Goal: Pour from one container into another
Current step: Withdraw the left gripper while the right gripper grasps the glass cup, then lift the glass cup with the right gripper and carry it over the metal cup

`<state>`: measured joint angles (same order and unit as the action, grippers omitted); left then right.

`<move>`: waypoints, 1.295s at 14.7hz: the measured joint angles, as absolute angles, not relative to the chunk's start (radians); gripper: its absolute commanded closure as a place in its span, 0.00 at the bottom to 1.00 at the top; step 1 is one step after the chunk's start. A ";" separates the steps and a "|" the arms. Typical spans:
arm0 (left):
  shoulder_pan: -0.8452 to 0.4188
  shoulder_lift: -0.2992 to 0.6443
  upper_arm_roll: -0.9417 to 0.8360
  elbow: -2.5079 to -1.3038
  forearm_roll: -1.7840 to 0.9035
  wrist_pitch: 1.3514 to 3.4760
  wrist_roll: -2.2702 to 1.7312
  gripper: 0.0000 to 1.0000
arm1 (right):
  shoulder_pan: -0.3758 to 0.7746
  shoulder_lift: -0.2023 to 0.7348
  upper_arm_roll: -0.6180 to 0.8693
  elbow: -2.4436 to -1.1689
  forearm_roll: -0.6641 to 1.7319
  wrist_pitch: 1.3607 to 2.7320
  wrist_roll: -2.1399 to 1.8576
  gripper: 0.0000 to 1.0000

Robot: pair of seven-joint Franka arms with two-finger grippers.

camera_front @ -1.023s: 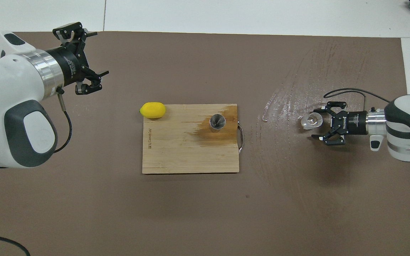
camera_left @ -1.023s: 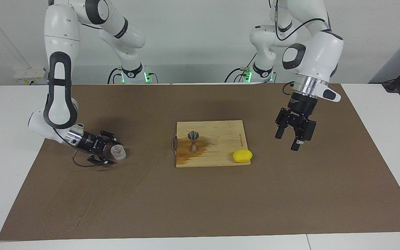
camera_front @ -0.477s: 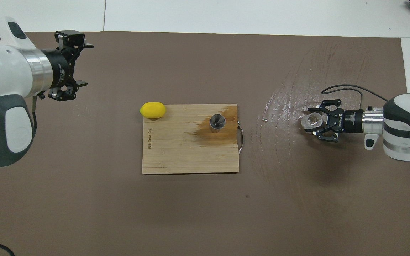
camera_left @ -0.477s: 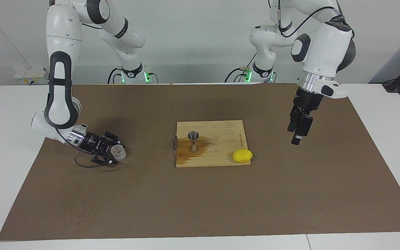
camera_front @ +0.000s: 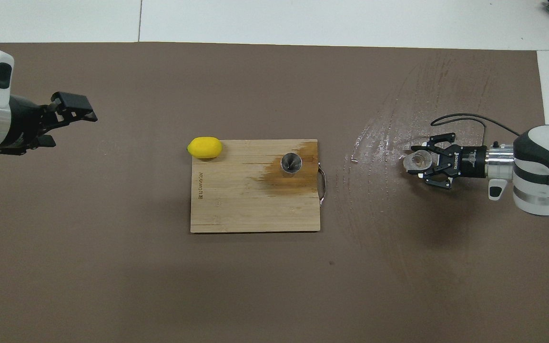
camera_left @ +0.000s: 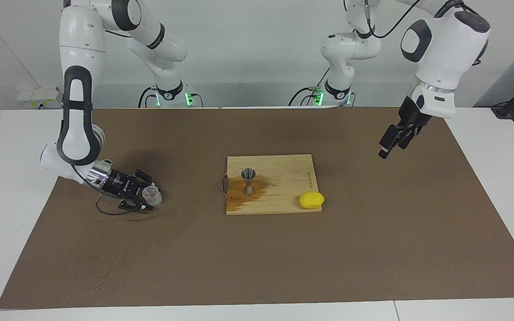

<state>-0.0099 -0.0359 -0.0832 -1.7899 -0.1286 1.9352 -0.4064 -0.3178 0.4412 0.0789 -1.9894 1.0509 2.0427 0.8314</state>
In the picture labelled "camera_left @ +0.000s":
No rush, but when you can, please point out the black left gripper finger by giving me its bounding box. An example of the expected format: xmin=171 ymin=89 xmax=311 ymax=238
xmin=378 ymin=124 xmax=399 ymax=160
xmin=398 ymin=127 xmax=418 ymax=150

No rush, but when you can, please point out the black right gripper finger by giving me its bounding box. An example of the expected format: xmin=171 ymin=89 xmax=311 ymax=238
xmin=119 ymin=199 xmax=153 ymax=211
xmin=134 ymin=169 xmax=155 ymax=188

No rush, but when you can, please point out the small clear glass cup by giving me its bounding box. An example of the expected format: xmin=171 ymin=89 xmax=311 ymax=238
xmin=141 ymin=185 xmax=163 ymax=209

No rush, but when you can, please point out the steel double jigger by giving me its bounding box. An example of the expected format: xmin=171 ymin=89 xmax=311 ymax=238
xmin=240 ymin=168 xmax=257 ymax=197

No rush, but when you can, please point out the yellow lemon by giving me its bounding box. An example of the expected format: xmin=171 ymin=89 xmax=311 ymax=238
xmin=298 ymin=192 xmax=325 ymax=210

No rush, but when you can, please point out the bamboo cutting board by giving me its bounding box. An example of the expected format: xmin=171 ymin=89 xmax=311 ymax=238
xmin=220 ymin=154 xmax=323 ymax=216

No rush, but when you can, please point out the white power strip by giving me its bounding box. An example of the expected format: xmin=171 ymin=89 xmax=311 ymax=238
xmin=16 ymin=87 xmax=66 ymax=109

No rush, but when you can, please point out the brown table mat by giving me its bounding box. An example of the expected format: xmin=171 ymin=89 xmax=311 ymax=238
xmin=0 ymin=107 xmax=514 ymax=309

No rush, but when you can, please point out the black base cable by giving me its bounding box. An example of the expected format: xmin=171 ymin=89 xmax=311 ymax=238
xmin=289 ymin=67 xmax=332 ymax=107
xmin=138 ymin=86 xmax=157 ymax=109

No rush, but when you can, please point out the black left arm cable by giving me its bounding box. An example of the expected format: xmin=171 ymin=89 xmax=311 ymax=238
xmin=363 ymin=0 xmax=481 ymax=40

